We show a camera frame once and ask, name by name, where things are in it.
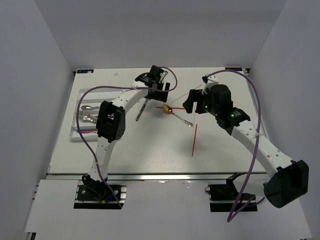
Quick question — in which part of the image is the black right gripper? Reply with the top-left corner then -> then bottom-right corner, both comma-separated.
182,89 -> 220,117

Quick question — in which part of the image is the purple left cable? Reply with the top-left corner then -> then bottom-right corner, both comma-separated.
76,66 -> 179,210

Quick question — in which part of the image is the iridescent rainbow knife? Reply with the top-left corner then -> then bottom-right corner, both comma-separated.
78,130 -> 98,134

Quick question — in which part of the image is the orange chopstick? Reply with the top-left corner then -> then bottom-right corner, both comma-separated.
156,106 -> 185,110
191,123 -> 198,157

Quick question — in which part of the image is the orange chopstick lower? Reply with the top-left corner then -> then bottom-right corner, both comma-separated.
191,123 -> 198,157

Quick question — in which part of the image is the silver spoon iridescent handle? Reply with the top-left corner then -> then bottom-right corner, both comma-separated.
162,104 -> 193,128

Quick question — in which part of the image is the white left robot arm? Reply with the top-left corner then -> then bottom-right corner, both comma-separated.
82,65 -> 170,200

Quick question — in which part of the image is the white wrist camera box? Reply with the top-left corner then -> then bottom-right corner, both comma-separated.
201,74 -> 219,95

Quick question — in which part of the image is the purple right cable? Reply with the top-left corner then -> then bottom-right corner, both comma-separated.
202,69 -> 266,223

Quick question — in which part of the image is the orange chopstick upper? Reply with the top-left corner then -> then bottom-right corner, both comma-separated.
156,106 -> 185,110

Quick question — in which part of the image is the gold spoon pink handle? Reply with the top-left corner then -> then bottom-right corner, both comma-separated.
80,105 -> 100,111

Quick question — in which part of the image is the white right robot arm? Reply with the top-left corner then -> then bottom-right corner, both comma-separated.
182,84 -> 309,208

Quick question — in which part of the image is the silver spoon patterned handle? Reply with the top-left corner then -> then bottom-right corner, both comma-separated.
135,98 -> 149,122

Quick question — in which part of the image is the blue label sticker left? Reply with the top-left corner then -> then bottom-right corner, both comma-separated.
76,69 -> 94,74

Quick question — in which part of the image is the fork with pink handle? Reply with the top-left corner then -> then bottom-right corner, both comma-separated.
78,111 -> 98,119

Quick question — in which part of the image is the purple cable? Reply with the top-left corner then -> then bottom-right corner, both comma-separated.
76,66 -> 179,210
202,69 -> 266,223

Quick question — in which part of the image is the white divided cutlery tray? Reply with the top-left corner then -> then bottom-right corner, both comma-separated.
69,88 -> 124,142

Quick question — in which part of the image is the knife with teal handle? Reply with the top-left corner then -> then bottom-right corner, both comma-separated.
80,116 -> 97,124

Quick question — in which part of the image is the blue label sticker right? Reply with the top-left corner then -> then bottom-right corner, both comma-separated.
225,67 -> 243,72

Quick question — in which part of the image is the white chopstick long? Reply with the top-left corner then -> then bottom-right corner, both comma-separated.
170,84 -> 202,103

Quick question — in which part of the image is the blue label sticker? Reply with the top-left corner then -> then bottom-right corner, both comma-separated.
225,67 -> 243,72
76,69 -> 94,74

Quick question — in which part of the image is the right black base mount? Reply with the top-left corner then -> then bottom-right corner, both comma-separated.
204,172 -> 258,213

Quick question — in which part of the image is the aluminium table frame rail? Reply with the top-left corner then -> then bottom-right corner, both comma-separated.
243,67 -> 286,181

